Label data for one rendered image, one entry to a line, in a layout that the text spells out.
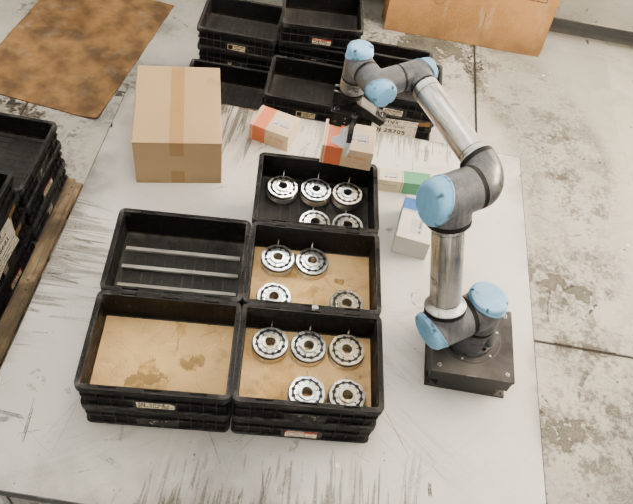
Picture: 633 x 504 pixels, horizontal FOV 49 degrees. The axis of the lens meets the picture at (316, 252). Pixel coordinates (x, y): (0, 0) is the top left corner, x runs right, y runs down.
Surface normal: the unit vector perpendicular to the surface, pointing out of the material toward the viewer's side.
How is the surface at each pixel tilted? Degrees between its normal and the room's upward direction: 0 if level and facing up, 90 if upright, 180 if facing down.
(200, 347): 0
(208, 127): 0
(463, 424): 0
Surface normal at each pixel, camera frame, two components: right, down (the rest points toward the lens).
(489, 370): 0.08, -0.59
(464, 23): -0.08, 0.56
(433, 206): -0.89, 0.22
